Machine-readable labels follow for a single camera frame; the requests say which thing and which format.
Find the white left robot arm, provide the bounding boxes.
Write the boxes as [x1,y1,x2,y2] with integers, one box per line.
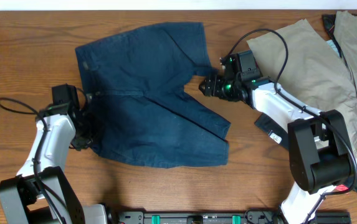
[0,101,108,223]

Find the black garment with white tag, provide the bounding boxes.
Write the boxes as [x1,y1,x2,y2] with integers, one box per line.
[254,113,288,150]

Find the navy blue denim shorts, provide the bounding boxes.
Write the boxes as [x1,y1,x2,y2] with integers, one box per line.
[75,22,231,169]

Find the beige khaki shorts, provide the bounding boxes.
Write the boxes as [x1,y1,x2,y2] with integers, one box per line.
[247,11,357,159]

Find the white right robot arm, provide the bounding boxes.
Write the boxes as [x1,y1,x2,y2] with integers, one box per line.
[199,75,357,223]

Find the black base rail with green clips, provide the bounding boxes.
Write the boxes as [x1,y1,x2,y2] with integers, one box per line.
[109,208,352,224]

